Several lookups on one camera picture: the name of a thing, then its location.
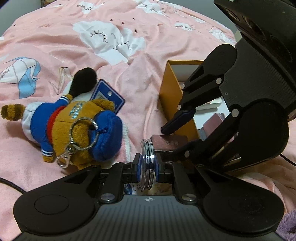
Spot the pink card sleeve pack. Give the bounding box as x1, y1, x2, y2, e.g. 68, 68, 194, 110
151, 113, 225, 152

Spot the black cable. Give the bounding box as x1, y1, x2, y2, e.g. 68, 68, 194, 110
0, 177, 27, 194

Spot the white glasses case box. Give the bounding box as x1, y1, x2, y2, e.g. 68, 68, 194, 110
196, 97, 226, 111

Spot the white cat plush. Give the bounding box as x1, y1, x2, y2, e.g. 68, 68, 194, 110
60, 67, 130, 162

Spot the round badge stack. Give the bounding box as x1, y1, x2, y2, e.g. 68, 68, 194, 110
123, 138, 173, 195

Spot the orange cardboard box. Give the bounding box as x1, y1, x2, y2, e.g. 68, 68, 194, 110
158, 59, 234, 142

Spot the brown bear plush blue cap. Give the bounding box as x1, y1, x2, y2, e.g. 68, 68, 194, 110
1, 94, 123, 170

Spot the pink cloud bedspread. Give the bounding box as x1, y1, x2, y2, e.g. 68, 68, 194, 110
0, 0, 296, 214

